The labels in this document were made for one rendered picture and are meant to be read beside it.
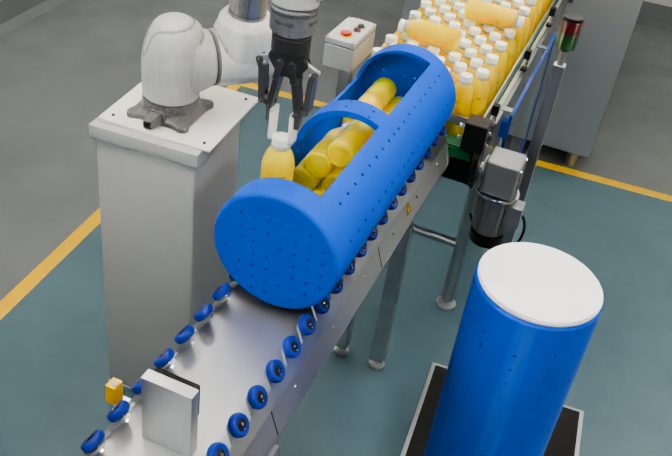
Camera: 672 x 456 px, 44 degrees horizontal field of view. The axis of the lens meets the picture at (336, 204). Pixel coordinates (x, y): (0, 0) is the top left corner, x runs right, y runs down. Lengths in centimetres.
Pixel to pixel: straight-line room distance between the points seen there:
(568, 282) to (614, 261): 199
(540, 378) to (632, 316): 176
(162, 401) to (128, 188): 100
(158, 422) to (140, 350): 123
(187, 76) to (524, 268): 99
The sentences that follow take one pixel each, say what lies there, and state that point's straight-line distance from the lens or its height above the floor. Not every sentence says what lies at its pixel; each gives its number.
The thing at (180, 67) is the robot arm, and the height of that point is 118.
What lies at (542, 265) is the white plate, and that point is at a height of 104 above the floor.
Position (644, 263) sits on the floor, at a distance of 395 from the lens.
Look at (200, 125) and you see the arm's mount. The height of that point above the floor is 101.
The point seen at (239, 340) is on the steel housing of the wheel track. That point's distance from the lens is 176.
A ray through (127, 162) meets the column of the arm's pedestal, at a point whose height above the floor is 91.
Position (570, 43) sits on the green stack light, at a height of 118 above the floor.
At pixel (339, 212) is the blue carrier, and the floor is 119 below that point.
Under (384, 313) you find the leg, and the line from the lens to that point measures 286.
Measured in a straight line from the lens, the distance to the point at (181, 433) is 152.
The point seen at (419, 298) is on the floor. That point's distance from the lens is 336.
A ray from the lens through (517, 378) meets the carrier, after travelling 189.
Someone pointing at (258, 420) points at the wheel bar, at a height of 92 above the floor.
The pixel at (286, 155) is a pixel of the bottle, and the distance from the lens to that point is 170.
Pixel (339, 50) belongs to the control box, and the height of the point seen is 106.
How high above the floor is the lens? 216
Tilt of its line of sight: 35 degrees down
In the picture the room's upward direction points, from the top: 8 degrees clockwise
